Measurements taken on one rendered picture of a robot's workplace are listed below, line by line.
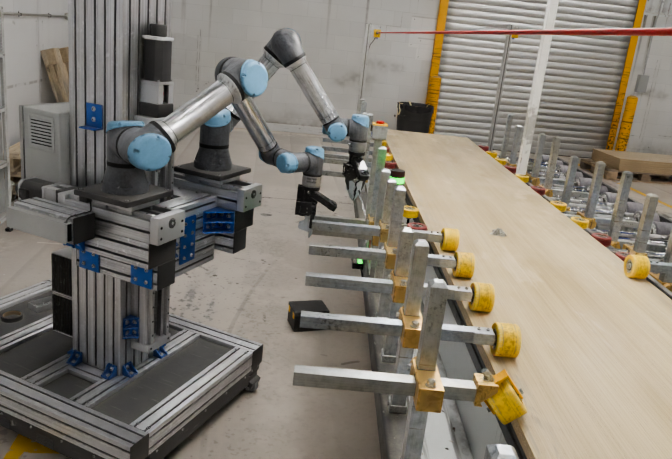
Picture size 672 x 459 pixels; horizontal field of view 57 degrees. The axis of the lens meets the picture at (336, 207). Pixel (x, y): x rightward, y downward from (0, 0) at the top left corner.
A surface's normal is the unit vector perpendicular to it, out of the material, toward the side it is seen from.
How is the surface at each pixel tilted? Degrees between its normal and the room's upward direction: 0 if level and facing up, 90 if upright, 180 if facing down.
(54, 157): 90
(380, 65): 90
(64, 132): 90
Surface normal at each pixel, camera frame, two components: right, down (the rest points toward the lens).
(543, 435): 0.11, -0.96
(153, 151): 0.57, 0.35
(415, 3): 0.10, 0.28
